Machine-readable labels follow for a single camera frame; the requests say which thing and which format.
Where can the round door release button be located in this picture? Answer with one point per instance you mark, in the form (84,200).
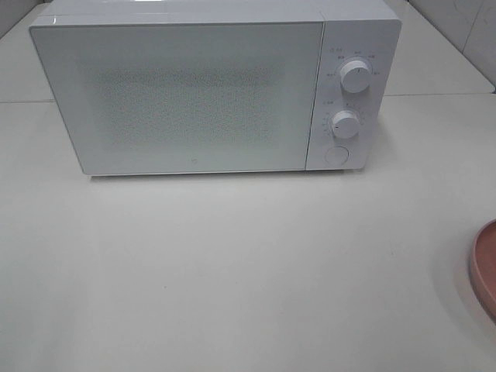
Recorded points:
(337,156)

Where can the pink round plate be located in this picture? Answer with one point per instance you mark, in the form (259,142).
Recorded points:
(482,268)

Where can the white microwave door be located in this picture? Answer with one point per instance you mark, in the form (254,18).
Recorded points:
(186,98)

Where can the lower white dial knob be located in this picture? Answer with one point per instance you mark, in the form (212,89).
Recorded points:
(345,124)

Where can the white dial knob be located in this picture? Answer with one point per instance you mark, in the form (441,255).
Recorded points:
(355,75)
(345,124)

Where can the upper white dial knob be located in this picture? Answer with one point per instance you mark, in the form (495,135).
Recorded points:
(355,75)

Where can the white microwave oven body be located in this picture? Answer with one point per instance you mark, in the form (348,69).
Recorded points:
(365,29)

